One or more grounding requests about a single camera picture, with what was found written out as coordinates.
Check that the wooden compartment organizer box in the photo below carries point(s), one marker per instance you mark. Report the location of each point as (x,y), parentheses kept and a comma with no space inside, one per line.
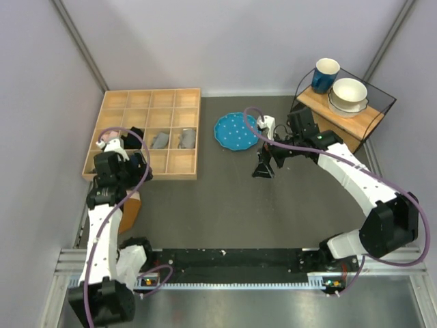
(169,123)

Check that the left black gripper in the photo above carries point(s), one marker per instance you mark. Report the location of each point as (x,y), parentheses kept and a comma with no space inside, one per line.
(138,173)

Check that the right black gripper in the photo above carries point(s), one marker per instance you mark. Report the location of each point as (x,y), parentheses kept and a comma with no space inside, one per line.
(265,170)

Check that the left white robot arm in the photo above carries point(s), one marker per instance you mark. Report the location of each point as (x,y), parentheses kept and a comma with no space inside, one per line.
(105,293)

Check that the blue dotted plate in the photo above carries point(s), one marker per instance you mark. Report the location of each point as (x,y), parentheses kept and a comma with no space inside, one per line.
(232,133)

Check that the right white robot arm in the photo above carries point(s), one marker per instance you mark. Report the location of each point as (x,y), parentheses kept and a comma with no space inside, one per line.
(391,215)

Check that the white bowl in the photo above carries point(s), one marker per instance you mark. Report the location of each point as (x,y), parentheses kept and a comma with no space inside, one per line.
(349,91)

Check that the orange brown cloth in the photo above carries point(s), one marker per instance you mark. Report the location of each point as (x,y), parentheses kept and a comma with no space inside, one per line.
(131,210)

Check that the black wire wooden shelf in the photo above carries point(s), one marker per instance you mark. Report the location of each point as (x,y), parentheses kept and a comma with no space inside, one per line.
(354,130)

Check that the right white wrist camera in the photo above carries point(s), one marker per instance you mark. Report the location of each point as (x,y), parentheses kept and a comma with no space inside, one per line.
(266,125)

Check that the light grey rolled underwear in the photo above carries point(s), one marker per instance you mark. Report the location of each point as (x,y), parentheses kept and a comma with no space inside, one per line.
(187,139)

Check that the black rolled underwear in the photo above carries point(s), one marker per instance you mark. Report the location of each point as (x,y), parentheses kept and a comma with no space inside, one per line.
(130,141)

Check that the blue mug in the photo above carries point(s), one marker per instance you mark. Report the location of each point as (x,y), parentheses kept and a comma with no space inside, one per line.
(325,73)

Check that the pink rolled underwear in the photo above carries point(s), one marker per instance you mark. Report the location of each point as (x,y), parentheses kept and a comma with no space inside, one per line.
(108,136)

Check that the white scalloped dish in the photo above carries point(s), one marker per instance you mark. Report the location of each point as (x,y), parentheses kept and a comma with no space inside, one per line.
(345,111)

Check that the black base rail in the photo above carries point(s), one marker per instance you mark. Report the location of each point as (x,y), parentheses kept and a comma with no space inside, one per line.
(227,266)

